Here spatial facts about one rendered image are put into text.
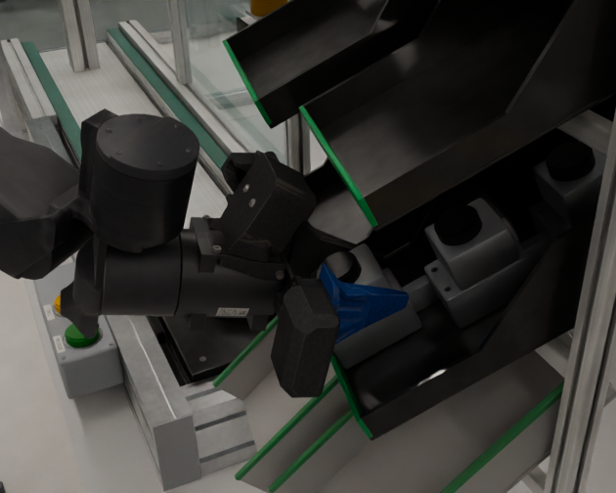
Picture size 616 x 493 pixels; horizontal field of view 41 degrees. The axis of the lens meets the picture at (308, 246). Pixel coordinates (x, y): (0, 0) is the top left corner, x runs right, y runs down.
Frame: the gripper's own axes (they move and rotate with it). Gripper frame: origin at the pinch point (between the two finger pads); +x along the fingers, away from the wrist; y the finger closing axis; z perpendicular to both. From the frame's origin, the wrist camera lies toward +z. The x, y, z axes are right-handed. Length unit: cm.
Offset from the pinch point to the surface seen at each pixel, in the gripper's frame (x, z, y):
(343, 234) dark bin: 3.6, -2.6, 11.0
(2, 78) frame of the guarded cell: -28, -31, 118
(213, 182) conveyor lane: 8, -32, 81
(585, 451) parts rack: 14.5, -5.5, -11.6
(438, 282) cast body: 5.5, 1.4, -2.2
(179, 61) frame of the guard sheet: 5, -23, 117
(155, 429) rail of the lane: -7.7, -32.6, 20.5
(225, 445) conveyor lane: 0.8, -36.7, 22.1
